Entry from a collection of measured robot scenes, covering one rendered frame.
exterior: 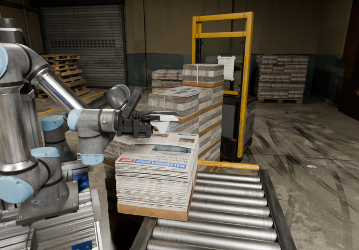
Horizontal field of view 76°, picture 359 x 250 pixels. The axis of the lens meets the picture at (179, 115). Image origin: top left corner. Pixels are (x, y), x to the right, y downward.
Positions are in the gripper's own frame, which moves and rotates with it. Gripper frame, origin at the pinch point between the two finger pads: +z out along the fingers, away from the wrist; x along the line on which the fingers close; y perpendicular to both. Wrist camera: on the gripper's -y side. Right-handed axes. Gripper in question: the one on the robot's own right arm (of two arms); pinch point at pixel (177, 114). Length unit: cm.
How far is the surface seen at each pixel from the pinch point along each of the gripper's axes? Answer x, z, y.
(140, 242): 2.2, -12.6, 44.4
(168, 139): -32.4, -5.5, 16.4
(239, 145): -217, 71, 68
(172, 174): -5.4, -1.8, 22.7
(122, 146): -80, -42, 33
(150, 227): -4.8, -9.9, 43.4
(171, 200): -7.9, -2.5, 34.0
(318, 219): -119, 120, 108
